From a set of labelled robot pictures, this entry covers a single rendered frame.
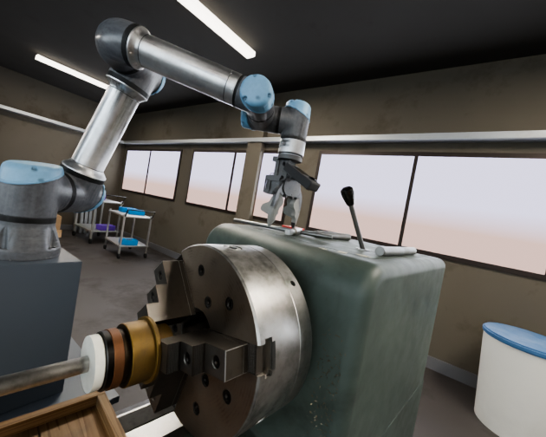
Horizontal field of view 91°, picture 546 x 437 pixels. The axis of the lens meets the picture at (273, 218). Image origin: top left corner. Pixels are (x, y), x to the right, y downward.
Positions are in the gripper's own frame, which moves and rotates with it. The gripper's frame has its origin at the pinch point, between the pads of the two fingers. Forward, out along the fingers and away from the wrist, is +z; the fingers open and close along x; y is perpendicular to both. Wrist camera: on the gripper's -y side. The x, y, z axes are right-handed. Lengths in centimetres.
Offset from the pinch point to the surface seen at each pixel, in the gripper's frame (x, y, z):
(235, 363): 34.5, -25.3, 16.6
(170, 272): 35.2, -5.8, 10.1
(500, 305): -267, -45, 47
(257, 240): 14.7, -5.6, 3.7
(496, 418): -205, -56, 117
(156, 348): 40.8, -15.8, 17.6
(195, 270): 32.2, -8.8, 8.9
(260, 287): 29.3, -22.5, 7.8
